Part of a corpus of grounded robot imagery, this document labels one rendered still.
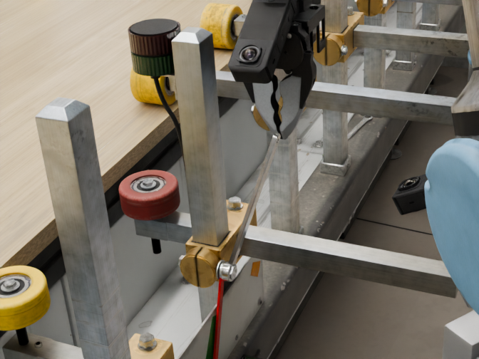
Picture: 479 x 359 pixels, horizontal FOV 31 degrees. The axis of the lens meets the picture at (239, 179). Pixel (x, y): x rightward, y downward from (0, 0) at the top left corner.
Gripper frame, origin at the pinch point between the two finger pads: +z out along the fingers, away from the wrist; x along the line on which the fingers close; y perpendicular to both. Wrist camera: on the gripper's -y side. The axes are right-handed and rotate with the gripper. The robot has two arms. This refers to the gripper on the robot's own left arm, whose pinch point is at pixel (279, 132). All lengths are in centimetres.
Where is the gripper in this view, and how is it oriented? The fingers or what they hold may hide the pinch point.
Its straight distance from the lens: 103.8
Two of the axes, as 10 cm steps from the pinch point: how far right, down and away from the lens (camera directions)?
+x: -9.1, -1.5, 3.8
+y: 4.0, -4.8, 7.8
